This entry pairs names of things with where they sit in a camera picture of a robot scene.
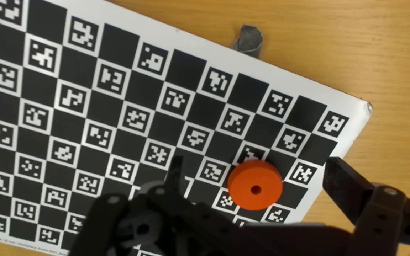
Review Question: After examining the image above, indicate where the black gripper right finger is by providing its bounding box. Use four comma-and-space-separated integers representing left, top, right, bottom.
324, 157, 410, 256

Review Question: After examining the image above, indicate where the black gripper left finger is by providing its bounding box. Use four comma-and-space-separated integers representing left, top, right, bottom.
69, 155, 246, 256

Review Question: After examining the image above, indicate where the black white marker checkerboard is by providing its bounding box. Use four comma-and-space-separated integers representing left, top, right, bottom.
0, 0, 374, 253

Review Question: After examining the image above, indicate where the small grey cylinder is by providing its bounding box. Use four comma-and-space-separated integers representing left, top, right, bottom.
233, 24, 265, 60

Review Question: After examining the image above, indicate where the orange ring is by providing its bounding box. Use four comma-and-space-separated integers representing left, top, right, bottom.
227, 158, 285, 214

